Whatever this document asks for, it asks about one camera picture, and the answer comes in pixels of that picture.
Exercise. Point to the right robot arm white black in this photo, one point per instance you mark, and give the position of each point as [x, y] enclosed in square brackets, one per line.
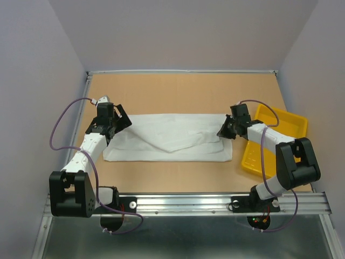
[295, 160]

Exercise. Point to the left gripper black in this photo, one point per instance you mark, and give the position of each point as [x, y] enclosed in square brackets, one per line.
[124, 122]

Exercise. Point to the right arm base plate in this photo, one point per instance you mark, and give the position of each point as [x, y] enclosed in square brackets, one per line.
[259, 212]

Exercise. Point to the aluminium mounting rail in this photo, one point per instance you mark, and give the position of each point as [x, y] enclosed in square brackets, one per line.
[216, 204]

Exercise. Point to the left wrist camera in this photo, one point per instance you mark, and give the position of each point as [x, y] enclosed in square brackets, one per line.
[103, 100]

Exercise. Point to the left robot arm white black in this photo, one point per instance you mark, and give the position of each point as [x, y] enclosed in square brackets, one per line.
[71, 191]

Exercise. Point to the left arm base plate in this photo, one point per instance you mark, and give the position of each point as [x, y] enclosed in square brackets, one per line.
[120, 219]

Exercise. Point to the yellow plastic tray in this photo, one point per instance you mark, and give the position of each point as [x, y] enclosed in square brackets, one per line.
[291, 126]

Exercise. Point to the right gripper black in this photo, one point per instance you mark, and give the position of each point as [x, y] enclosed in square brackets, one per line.
[223, 131]

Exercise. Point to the white long sleeve shirt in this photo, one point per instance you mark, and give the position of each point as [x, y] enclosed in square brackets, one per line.
[171, 137]

